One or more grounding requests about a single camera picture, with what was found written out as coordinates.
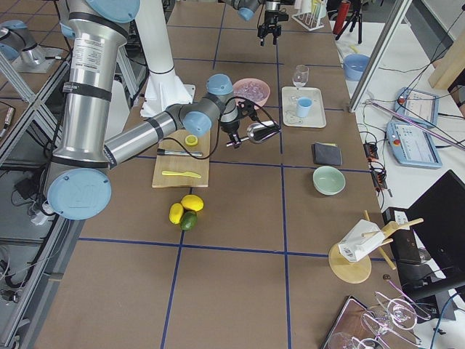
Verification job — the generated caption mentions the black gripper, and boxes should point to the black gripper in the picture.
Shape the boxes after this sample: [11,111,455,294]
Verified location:
[257,10,289,46]
[220,101,259,148]

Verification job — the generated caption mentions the stainless steel scoop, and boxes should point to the stainless steel scoop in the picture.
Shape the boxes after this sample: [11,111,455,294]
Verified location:
[226,120,281,148]

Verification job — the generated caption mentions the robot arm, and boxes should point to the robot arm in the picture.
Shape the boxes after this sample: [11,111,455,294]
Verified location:
[224,0,294,47]
[45,1,246,220]

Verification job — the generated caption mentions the clear ice cubes pile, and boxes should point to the clear ice cubes pile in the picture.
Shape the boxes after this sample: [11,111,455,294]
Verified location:
[238,81,267,103]

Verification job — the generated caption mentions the light blue plastic cup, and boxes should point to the light blue plastic cup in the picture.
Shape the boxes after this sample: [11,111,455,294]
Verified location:
[296,97,312,119]

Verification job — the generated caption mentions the half lemon slice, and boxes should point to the half lemon slice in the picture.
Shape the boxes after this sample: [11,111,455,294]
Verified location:
[185,135,198,147]

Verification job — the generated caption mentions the pink plastic bowl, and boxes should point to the pink plastic bowl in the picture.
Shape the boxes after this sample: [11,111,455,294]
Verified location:
[232,78,270,107]

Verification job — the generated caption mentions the clear wine glass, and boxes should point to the clear wine glass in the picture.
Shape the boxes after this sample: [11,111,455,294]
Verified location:
[289,65,310,102]

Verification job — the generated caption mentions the cream bear tray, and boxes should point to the cream bear tray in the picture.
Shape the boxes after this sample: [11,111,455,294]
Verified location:
[281,87,326,128]

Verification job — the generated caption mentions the wooden cutting board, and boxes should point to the wooden cutting board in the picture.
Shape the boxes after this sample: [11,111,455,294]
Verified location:
[152,129,211,188]

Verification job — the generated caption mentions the yellow plastic knife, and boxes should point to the yellow plastic knife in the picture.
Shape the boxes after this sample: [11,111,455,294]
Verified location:
[161,170,202,179]

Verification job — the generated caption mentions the steel cylindrical rod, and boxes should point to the steel cylindrical rod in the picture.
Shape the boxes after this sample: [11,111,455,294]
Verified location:
[157,148,203,158]

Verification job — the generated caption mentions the red cylinder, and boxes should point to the red cylinder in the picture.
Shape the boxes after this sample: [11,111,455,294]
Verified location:
[333,0,351,35]

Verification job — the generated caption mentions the whole yellow lemon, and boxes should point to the whole yellow lemon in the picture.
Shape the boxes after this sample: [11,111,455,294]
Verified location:
[181,194,204,212]

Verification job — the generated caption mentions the blue bowl at edge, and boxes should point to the blue bowl at edge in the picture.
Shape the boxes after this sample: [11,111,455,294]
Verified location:
[343,54,370,81]

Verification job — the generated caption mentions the black tripod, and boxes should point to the black tripod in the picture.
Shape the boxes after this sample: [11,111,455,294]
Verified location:
[335,0,363,44]

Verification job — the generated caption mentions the grey folded cloth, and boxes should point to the grey folded cloth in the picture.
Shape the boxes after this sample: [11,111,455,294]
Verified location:
[312,143,342,166]

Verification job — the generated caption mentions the green lime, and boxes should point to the green lime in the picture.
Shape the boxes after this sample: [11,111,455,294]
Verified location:
[179,211,198,231]

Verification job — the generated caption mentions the green ceramic bowl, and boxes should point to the green ceramic bowl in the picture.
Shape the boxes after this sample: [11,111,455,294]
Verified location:
[312,166,346,196]

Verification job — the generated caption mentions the blue teach pendant far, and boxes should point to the blue teach pendant far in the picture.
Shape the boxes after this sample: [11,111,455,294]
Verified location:
[395,87,439,128]

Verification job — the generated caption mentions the blue teach pendant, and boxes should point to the blue teach pendant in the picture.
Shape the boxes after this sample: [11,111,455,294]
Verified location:
[386,121,442,169]
[395,87,439,128]

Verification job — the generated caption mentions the white carton on stand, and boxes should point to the white carton on stand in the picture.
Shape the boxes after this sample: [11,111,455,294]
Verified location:
[337,220,385,262]

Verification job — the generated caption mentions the blue teach pendant near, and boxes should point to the blue teach pendant near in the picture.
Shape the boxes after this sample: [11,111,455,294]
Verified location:
[386,121,442,169]

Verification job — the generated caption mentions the wooden stand with pegs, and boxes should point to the wooden stand with pegs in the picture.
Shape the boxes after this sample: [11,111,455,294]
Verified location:
[328,210,424,284]

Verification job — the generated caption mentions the black monitor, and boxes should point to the black monitor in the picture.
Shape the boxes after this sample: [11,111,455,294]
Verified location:
[383,169,464,300]

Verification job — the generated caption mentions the white wire rack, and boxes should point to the white wire rack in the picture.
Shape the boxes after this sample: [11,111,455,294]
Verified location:
[291,0,327,31]

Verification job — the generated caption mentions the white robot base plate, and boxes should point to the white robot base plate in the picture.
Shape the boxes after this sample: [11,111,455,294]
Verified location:
[141,71,195,118]

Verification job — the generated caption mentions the aluminium frame post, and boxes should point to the aluminium frame post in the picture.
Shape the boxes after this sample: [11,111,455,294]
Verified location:
[348,0,413,113]

